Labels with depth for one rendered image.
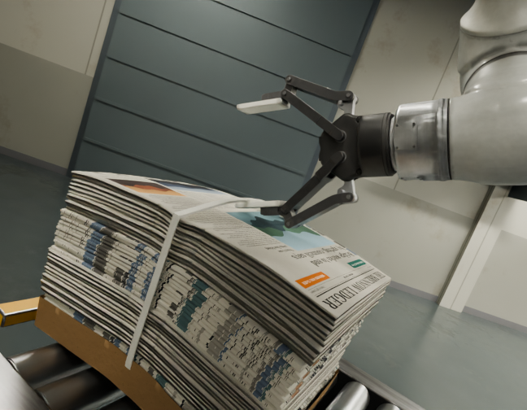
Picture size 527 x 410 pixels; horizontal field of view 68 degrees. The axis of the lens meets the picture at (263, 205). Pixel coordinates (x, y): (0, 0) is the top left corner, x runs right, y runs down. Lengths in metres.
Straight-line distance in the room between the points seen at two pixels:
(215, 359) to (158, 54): 4.19
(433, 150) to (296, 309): 0.21
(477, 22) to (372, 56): 4.14
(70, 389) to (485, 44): 0.62
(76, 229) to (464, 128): 0.48
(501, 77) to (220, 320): 0.37
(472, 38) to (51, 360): 0.65
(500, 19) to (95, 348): 0.60
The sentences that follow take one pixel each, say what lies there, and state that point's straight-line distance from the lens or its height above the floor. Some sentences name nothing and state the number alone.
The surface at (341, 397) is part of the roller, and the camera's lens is 0.74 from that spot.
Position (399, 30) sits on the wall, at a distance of 4.81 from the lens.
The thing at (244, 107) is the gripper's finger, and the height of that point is 1.18.
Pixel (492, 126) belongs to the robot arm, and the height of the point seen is 1.24.
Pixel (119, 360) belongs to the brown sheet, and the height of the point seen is 0.85.
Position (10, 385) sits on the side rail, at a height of 0.80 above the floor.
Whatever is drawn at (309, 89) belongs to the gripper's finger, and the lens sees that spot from 0.53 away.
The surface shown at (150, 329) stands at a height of 0.91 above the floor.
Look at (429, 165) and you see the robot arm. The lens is 0.45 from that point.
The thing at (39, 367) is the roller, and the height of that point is 0.79.
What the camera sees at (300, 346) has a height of 0.98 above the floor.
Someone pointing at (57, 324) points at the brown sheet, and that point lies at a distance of 0.61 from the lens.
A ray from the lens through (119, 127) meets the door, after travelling 4.55.
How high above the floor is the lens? 1.15
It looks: 9 degrees down
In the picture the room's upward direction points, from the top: 21 degrees clockwise
